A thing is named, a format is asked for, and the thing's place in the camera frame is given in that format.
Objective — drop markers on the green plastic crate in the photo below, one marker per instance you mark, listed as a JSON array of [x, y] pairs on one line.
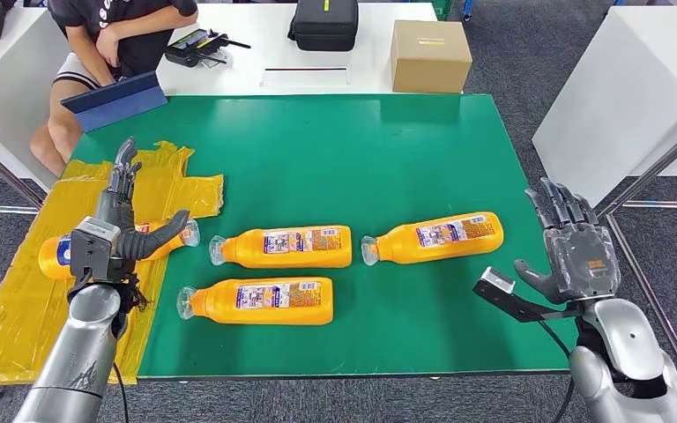
[[441, 6]]

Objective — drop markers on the person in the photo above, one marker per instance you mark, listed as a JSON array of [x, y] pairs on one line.
[[134, 38]]

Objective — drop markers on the orange plastic bottle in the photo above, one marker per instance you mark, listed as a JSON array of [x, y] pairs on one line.
[[257, 315], [432, 242], [292, 260], [52, 260]]

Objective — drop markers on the white table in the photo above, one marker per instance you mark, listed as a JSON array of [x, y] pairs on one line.
[[619, 105]]

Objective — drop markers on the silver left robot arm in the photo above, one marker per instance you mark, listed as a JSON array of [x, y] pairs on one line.
[[75, 362]]

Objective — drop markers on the white desk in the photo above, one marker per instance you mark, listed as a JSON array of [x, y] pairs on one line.
[[257, 32], [5, 73]]

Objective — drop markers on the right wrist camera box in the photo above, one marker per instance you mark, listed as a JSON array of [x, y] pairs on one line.
[[499, 286]]

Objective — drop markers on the black zip carry case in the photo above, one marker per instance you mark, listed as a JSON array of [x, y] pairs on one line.
[[322, 26]]

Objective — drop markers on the blue rack leg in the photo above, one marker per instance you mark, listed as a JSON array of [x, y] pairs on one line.
[[468, 6]]

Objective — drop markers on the black remote controller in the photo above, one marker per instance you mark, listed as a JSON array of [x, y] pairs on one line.
[[189, 51]]

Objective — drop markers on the blue tablet case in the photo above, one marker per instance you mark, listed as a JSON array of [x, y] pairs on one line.
[[116, 106]]

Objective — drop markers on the yellow taped cardboard sheet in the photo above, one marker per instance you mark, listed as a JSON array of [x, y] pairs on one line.
[[17, 327]]

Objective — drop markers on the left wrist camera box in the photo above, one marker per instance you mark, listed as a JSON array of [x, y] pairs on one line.
[[93, 245]]

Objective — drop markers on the brown cardboard box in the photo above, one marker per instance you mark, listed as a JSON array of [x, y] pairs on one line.
[[430, 62]]

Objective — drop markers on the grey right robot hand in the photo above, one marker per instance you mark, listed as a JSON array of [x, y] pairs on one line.
[[581, 263]]

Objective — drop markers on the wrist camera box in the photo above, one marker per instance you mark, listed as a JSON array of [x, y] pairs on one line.
[[93, 245], [499, 286]]

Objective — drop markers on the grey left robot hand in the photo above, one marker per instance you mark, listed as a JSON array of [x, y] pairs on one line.
[[122, 210]]

